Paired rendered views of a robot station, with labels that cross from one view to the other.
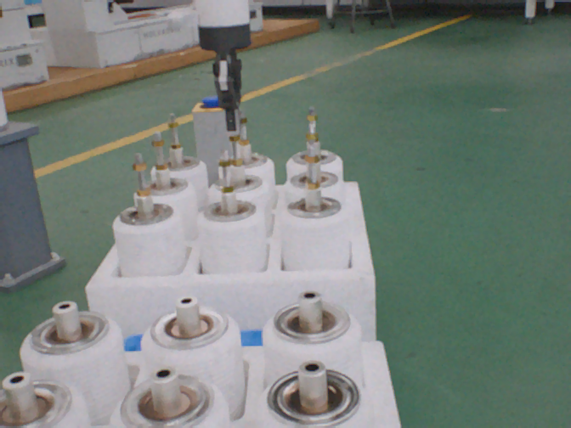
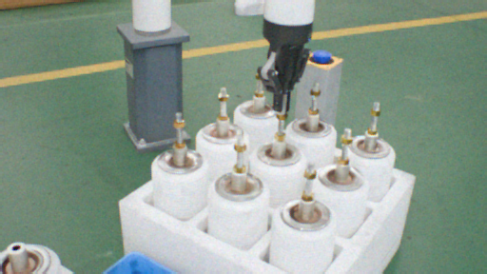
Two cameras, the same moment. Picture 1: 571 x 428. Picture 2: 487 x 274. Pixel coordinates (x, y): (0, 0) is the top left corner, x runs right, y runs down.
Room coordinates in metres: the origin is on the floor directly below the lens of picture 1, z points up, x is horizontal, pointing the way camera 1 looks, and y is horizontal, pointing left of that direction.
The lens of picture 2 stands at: (0.28, -0.27, 0.74)
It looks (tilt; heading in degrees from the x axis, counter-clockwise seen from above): 28 degrees down; 28
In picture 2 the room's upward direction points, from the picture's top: 3 degrees clockwise
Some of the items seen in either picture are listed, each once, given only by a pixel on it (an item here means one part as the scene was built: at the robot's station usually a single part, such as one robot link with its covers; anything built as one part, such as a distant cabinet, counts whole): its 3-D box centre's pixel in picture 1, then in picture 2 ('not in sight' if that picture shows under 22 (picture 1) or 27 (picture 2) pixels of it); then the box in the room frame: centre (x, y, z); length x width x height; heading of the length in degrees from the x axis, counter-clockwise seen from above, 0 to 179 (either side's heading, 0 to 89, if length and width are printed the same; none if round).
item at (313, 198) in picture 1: (313, 199); (306, 207); (0.87, -0.04, 0.26); 0.02 x 0.02 x 0.03
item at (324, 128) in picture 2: (245, 161); (311, 127); (1.12, 0.07, 0.25); 0.08 x 0.08 x 0.01
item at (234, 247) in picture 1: (235, 269); (237, 231); (0.88, 0.08, 0.16); 0.10 x 0.10 x 0.18
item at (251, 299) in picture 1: (246, 276); (273, 227); (1.00, 0.07, 0.09); 0.39 x 0.39 x 0.18; 86
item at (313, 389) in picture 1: (313, 385); not in sight; (0.45, -0.01, 0.26); 0.02 x 0.02 x 0.03
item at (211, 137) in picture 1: (220, 183); (314, 126); (1.29, 0.13, 0.16); 0.07 x 0.07 x 0.31; 86
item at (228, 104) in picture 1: (229, 115); (276, 98); (0.98, 0.07, 0.36); 0.03 x 0.01 x 0.05; 177
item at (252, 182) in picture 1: (238, 183); (279, 154); (1.00, 0.07, 0.25); 0.08 x 0.08 x 0.01
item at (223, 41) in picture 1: (226, 53); (286, 42); (1.00, 0.07, 0.45); 0.08 x 0.08 x 0.09
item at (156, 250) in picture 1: (155, 273); (182, 205); (0.89, 0.20, 0.16); 0.10 x 0.10 x 0.18
